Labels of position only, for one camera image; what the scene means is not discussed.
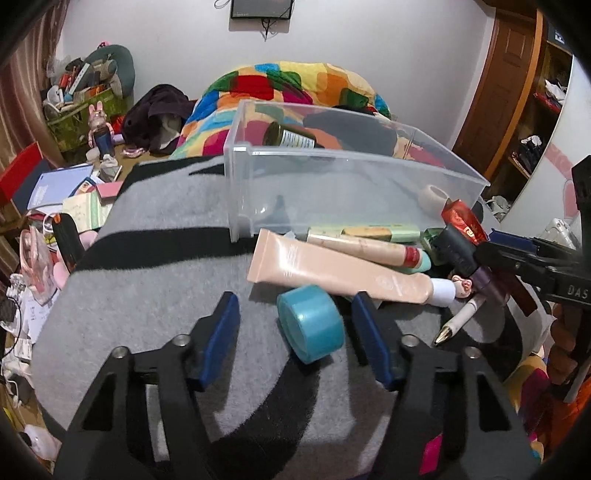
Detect green storage basket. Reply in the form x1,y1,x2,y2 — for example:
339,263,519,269
46,89,133,152

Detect dark purple bottle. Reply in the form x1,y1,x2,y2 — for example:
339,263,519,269
434,224,508,306

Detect wooden wardrobe shelf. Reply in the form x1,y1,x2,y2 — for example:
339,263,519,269
485,1,573,193

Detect blue white book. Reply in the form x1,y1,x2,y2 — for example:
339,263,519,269
27,164,93,210

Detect red snack packet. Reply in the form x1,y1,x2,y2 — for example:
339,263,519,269
441,199,489,245

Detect green beige tube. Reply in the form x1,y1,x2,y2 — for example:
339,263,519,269
308,224,421,244

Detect red box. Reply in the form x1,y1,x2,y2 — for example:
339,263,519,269
0,142,43,207

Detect large beige cosmetic tube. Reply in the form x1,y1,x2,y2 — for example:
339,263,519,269
247,229,457,307

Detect colourful patchwork quilt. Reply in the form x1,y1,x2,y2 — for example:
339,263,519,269
170,61,445,167

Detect pink box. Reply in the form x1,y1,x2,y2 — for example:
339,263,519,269
96,181,122,202

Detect wooden door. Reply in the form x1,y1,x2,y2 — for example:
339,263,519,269
453,9,543,179

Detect person's right hand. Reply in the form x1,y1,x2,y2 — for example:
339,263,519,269
547,303,581,385

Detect small wall monitor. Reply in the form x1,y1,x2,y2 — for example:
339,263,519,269
230,0,294,20

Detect grey green neck pillow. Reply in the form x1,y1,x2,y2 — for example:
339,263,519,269
85,44,135,99

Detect green glass bottle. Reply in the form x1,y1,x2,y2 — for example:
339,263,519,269
263,122,324,149

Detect striped curtain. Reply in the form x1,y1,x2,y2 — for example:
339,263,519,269
1,1,69,169

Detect dark purple clothes pile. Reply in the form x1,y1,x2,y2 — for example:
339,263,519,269
121,84,195,156

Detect grey black blanket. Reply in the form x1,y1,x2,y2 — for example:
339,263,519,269
29,155,523,480

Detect white roll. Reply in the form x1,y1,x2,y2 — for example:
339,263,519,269
418,184,450,218

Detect black garment on bed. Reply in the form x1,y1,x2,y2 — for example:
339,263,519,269
303,109,398,157

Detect slim beige red tube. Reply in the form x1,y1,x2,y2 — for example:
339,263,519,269
307,231,432,273

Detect white gold pen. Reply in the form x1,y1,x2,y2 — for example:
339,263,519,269
433,294,486,346

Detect pink rabbit figurine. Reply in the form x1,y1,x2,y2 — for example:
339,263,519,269
87,101,115,157

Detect clear plastic storage bin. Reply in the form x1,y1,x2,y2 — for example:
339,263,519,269
223,100,489,241

